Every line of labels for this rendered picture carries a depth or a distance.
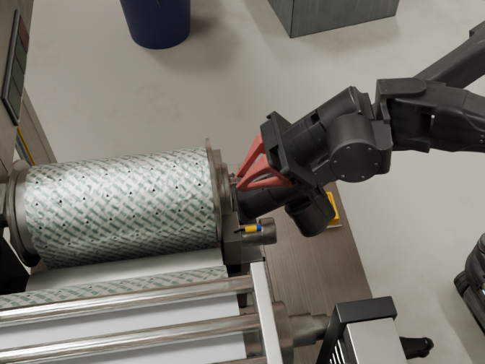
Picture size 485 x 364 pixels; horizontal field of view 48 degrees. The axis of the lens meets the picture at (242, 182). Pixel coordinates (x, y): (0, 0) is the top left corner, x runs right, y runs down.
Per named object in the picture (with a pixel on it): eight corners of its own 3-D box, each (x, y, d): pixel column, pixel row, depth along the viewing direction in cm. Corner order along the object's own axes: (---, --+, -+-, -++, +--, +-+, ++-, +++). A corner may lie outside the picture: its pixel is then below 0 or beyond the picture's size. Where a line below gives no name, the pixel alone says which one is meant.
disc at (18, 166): (38, 288, 74) (1, 217, 64) (35, 289, 74) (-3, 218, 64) (49, 209, 84) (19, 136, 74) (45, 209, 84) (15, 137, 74)
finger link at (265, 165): (248, 171, 80) (299, 138, 76) (256, 211, 76) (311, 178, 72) (217, 152, 75) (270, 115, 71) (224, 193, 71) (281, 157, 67)
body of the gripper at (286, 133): (290, 137, 77) (333, 109, 74) (306, 195, 71) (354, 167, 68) (262, 116, 73) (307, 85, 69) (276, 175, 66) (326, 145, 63)
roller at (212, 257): (232, 347, 77) (230, 313, 67) (48, 375, 74) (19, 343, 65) (221, 271, 84) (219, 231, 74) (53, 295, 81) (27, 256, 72)
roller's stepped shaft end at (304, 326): (346, 344, 56) (351, 332, 53) (289, 352, 56) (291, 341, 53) (338, 315, 58) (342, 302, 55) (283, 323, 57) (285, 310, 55)
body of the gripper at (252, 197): (241, 192, 97) (277, 175, 95) (250, 241, 91) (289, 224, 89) (222, 175, 92) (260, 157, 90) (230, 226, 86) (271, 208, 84)
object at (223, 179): (232, 222, 79) (233, 204, 72) (218, 223, 78) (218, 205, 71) (225, 174, 81) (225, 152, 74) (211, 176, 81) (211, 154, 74)
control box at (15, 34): (19, 126, 97) (6, 97, 91) (15, 126, 97) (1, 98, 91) (30, 37, 112) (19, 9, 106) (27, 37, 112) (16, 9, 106)
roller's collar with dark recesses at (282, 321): (291, 373, 56) (296, 352, 51) (234, 382, 55) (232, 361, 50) (279, 315, 60) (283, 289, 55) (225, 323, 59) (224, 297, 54)
